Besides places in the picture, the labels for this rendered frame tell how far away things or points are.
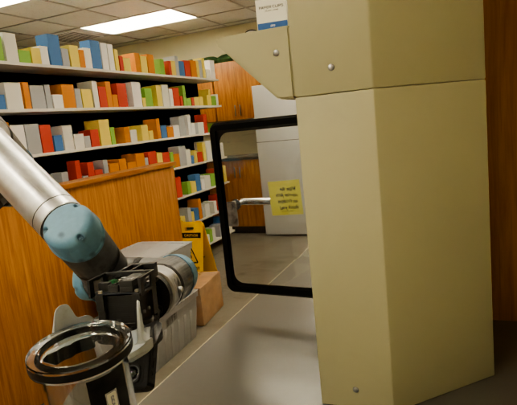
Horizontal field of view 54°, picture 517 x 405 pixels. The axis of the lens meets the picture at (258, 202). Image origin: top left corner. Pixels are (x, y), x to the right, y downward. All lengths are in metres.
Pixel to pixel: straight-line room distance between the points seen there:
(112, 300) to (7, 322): 2.25
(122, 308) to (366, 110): 0.41
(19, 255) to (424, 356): 2.40
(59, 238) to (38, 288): 2.29
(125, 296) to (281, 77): 0.37
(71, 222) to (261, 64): 0.35
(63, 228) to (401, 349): 0.51
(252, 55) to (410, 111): 0.24
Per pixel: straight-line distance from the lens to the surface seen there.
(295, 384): 0.91
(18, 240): 2.92
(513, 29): 1.08
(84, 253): 0.76
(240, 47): 0.77
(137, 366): 0.71
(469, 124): 0.81
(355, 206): 0.73
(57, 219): 0.76
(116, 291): 0.67
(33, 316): 3.02
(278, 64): 0.74
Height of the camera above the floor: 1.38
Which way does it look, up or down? 9 degrees down
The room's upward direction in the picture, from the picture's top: 6 degrees counter-clockwise
